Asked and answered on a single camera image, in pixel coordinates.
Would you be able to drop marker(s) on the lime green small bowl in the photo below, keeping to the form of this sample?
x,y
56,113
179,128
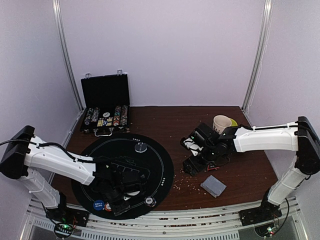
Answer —
x,y
233,123

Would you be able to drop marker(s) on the white dealer button in case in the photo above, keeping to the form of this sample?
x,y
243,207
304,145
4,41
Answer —
x,y
106,114

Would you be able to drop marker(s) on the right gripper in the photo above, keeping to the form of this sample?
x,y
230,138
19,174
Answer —
x,y
191,166

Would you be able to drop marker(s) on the red poker chip stack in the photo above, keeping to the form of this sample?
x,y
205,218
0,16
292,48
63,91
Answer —
x,y
107,207

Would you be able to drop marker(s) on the black round poker mat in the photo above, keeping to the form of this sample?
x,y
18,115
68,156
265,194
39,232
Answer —
x,y
160,173

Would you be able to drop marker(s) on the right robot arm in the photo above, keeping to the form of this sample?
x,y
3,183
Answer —
x,y
298,136

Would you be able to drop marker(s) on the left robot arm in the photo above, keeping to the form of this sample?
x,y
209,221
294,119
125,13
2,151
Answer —
x,y
25,153

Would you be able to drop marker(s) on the grey ridged card holder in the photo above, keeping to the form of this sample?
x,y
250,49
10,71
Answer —
x,y
213,186

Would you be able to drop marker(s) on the blue small blind button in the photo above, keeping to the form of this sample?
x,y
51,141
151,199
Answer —
x,y
98,205

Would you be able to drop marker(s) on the right aluminium frame post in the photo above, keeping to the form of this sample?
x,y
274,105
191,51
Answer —
x,y
261,48

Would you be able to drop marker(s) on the white floral ceramic mug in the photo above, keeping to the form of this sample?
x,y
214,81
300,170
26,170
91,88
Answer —
x,y
220,122

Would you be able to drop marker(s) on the black white poker chip stack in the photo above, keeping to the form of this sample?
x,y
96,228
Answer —
x,y
150,201

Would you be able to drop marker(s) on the red triangle all-in marker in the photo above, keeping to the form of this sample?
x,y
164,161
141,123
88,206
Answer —
x,y
212,167

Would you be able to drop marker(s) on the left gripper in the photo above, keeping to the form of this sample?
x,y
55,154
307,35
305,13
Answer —
x,y
118,210

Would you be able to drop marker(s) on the black poker chip case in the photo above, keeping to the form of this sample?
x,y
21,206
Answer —
x,y
106,93

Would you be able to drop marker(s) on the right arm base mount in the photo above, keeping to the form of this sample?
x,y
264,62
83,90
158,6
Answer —
x,y
258,215

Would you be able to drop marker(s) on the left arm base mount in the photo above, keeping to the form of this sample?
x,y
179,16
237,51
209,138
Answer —
x,y
71,216

